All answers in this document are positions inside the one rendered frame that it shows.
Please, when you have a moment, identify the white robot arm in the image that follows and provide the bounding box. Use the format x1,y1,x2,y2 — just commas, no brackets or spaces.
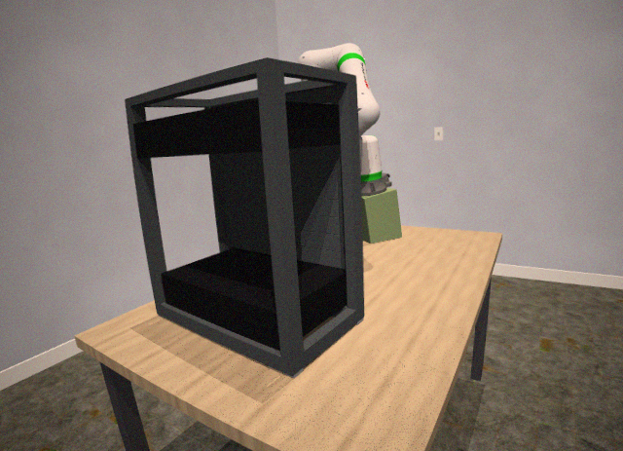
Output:
298,43,392,196

